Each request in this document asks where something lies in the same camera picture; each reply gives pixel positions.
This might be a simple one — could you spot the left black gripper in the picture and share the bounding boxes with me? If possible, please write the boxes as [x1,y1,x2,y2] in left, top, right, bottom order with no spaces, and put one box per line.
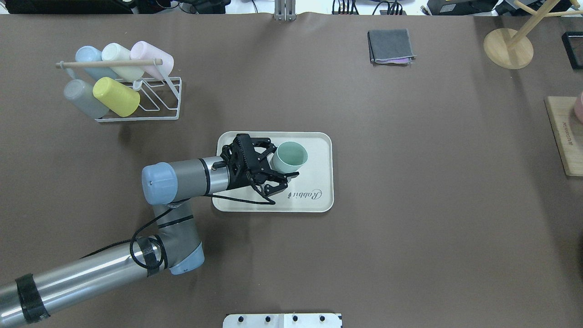
[220,133,300,205]

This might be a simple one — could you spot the green cup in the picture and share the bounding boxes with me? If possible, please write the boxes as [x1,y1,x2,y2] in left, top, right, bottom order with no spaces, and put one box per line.
[271,141,309,174]

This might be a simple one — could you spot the cream rabbit tray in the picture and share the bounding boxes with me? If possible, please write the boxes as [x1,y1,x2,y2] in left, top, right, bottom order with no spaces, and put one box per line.
[212,131,334,213]

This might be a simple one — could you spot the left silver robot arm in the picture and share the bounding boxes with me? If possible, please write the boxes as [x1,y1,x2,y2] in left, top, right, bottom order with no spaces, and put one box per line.
[1,133,305,328]

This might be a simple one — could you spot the yellow cup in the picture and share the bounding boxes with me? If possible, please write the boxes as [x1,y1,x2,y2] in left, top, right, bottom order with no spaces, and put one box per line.
[93,77,140,118]

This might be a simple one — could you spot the pink cup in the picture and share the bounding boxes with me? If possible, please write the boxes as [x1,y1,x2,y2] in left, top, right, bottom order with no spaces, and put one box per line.
[130,40,174,80]

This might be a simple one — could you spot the cream white cup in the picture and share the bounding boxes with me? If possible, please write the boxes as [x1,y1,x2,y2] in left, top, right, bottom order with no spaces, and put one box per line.
[102,43,144,82]

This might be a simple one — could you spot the grey cup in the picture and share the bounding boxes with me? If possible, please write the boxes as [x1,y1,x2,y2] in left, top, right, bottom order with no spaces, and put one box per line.
[63,79,110,120]

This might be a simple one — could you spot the light blue cup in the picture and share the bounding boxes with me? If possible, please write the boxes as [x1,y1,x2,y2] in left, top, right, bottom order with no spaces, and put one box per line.
[75,45,118,81]

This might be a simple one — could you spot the folded grey cloth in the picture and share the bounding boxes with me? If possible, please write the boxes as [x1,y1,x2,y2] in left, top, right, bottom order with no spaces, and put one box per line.
[367,29,416,65]

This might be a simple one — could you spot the wooden mug tree stand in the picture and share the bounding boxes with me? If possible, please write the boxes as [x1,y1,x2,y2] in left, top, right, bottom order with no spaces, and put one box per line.
[483,0,583,69]

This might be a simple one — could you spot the wooden cutting board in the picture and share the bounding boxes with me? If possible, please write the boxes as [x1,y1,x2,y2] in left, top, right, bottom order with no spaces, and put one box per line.
[545,96,583,177]

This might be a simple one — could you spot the left black camera cable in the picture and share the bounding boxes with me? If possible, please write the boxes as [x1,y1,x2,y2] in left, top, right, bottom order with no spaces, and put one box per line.
[80,180,276,269]

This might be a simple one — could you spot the white wire cup rack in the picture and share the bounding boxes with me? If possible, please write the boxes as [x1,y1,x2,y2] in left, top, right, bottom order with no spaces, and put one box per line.
[56,58,183,123]

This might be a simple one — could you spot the aluminium frame post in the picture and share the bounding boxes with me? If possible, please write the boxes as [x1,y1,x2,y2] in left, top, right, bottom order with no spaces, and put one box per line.
[273,0,297,21]

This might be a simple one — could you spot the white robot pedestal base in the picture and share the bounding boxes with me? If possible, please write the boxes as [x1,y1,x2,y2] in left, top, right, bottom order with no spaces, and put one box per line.
[222,313,343,328]

